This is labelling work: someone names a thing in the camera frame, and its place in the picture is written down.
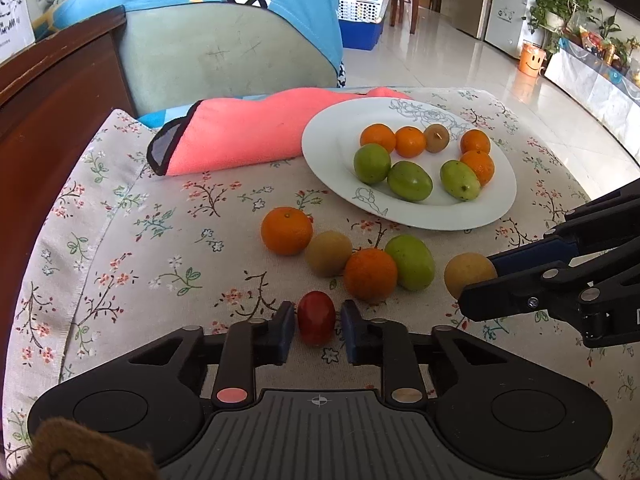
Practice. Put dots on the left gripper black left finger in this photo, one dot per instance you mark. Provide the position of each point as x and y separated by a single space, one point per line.
246 346

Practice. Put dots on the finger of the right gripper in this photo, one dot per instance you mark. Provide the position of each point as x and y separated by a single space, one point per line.
525 257
520 294

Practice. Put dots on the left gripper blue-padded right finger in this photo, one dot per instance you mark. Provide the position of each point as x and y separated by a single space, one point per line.
389 346

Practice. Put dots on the red cherry tomato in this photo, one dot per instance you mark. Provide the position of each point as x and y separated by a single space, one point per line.
316 318

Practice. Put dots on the large orange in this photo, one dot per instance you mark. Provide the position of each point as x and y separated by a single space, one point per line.
370 275

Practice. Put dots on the brown kiwi fruit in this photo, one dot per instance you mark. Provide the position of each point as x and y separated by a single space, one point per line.
467 269

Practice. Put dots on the brown kiwi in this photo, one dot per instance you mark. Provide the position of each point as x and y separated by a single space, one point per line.
437 138
328 253

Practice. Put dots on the green jujube bottom spotted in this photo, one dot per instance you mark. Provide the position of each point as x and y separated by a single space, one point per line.
459 180

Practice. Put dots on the small orange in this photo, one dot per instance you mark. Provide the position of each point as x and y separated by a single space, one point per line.
475 140

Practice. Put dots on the floral tablecloth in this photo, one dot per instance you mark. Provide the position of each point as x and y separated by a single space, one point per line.
125 257

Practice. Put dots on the orange smiley bucket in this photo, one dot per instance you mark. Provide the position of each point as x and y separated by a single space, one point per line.
531 60

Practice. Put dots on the white ceramic plate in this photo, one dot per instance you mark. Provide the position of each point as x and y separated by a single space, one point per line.
432 191

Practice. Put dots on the pink towel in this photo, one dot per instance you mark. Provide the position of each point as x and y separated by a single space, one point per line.
225 133

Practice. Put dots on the brown plush sleeve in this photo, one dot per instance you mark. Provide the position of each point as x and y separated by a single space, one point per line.
62 449

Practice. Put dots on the white refrigerator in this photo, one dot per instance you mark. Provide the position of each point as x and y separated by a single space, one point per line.
508 26

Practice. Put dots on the potted green plant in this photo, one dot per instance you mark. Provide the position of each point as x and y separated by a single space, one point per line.
551 16

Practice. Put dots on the blue plastic bin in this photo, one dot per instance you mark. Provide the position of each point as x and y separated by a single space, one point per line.
360 35

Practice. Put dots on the green sofa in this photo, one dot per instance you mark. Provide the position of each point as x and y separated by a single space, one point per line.
178 54

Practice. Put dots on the white plastic basket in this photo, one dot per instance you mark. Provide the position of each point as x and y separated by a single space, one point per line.
362 11

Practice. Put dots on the white milk carton box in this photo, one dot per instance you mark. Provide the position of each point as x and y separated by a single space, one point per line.
16 32

